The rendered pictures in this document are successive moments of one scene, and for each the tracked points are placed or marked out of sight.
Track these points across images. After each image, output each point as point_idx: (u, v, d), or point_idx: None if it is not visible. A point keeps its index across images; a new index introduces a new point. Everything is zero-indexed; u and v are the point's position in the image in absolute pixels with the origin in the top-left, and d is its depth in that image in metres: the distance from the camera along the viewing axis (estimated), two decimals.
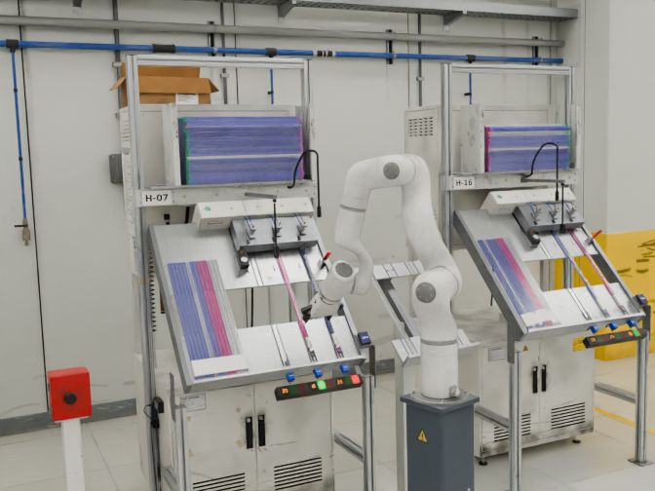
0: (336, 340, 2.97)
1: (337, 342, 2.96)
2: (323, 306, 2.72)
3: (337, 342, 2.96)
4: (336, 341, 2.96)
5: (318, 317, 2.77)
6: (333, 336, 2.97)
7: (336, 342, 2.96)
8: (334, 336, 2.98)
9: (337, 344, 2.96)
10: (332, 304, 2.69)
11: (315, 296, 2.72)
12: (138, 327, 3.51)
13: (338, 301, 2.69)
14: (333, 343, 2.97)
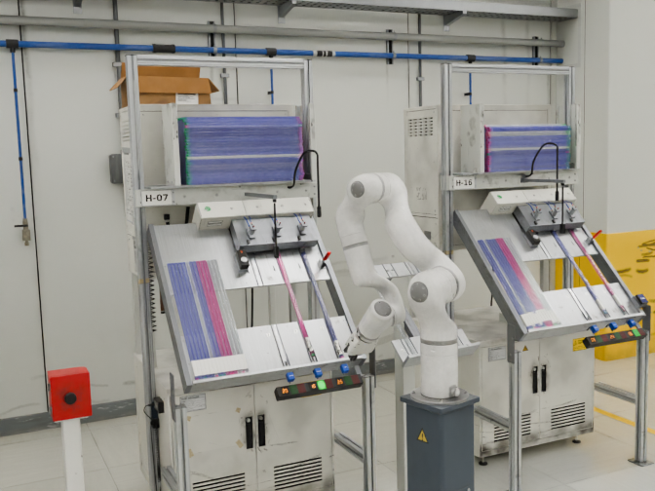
0: (339, 347, 2.95)
1: (340, 349, 2.94)
2: (361, 344, 2.72)
3: (340, 349, 2.94)
4: (339, 348, 2.94)
5: (355, 355, 2.77)
6: (336, 343, 2.95)
7: (339, 349, 2.94)
8: (337, 343, 2.96)
9: (340, 351, 2.94)
10: (370, 342, 2.69)
11: (352, 334, 2.73)
12: (138, 327, 3.51)
13: (376, 339, 2.70)
14: (336, 350, 2.95)
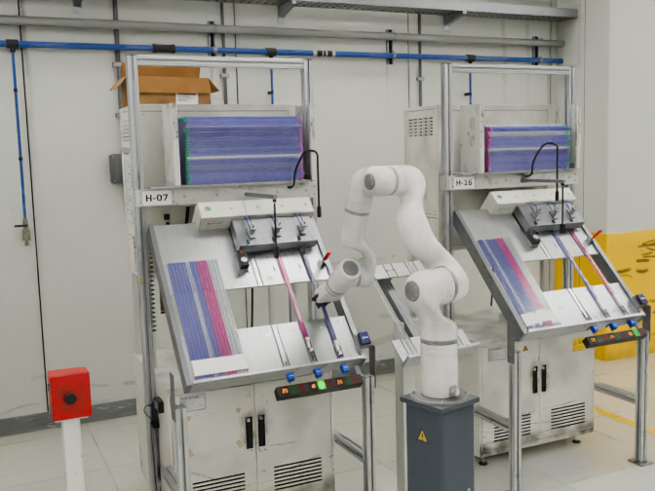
0: (339, 347, 2.95)
1: (340, 349, 2.94)
2: None
3: (340, 349, 2.94)
4: (339, 348, 2.94)
5: None
6: (336, 343, 2.95)
7: (339, 349, 2.94)
8: (337, 343, 2.96)
9: (340, 351, 2.94)
10: None
11: None
12: (138, 327, 3.51)
13: None
14: (336, 350, 2.95)
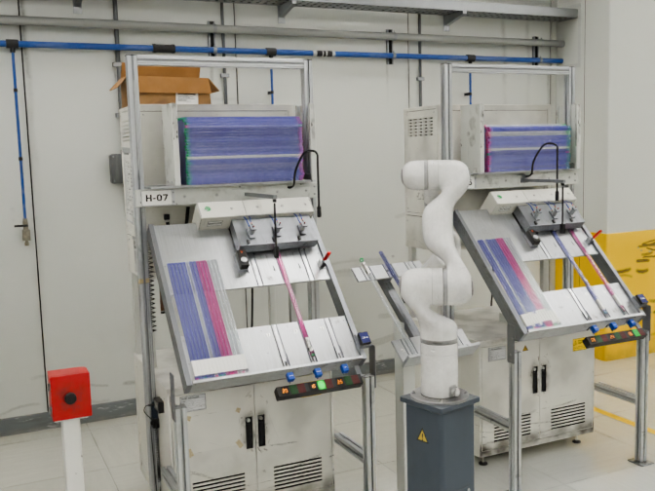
0: None
1: None
2: None
3: None
4: None
5: None
6: None
7: None
8: None
9: None
10: None
11: None
12: (138, 327, 3.51)
13: (420, 267, 3.00)
14: None
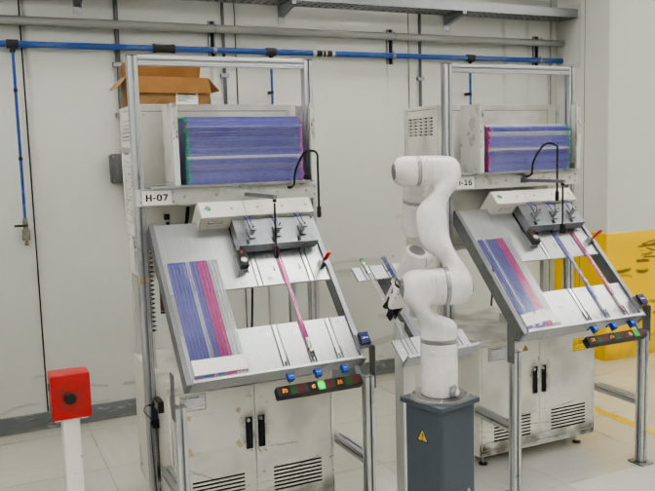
0: None
1: None
2: (400, 294, 2.93)
3: None
4: None
5: (395, 309, 2.97)
6: None
7: None
8: None
9: None
10: None
11: (391, 286, 2.94)
12: (138, 327, 3.51)
13: None
14: None
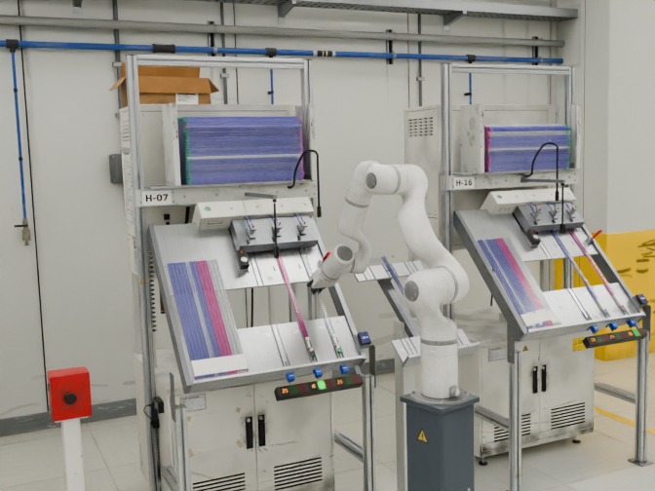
0: None
1: None
2: None
3: None
4: None
5: None
6: None
7: None
8: None
9: None
10: None
11: None
12: (138, 327, 3.51)
13: None
14: None
